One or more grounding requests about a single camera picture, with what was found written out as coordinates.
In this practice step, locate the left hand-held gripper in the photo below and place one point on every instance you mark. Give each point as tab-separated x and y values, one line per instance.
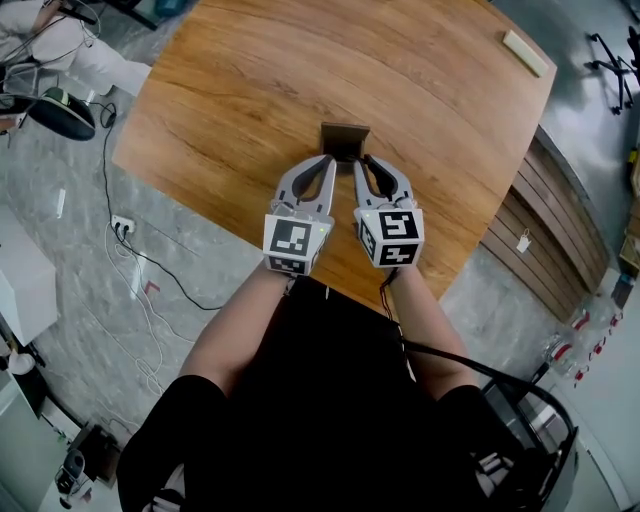
292	239

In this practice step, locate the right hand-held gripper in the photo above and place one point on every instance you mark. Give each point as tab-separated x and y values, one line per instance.
395	235

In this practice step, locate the brown pen holder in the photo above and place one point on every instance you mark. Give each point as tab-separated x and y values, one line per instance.
345	137

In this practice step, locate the person's right forearm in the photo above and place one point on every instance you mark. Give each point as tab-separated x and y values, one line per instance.
430	325

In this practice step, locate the person's left forearm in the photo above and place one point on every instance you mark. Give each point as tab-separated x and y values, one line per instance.
235	325

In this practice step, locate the white hanging tag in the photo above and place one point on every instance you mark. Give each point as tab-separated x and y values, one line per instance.
523	244

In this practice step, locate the wooden slatted panel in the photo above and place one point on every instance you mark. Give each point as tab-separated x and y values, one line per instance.
550	235

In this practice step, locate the white power strip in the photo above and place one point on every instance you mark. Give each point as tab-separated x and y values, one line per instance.
123	224

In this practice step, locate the white rectangular block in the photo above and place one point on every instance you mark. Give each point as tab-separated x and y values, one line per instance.
524	52

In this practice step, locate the person's black clothing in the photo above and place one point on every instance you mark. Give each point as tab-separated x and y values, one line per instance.
320	410

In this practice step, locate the small white floor strip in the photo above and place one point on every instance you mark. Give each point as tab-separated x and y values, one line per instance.
61	202

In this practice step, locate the group of clear plastic bottles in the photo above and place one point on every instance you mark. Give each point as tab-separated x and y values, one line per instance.
585	345

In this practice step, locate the black office chair base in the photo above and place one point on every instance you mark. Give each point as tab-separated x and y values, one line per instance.
614	67

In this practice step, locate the black metal chair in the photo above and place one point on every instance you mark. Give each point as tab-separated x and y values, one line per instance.
535	430

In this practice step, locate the white cabinet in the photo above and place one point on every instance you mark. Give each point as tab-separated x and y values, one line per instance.
22	295

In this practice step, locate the black and white device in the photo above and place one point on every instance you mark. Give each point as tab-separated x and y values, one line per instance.
75	472

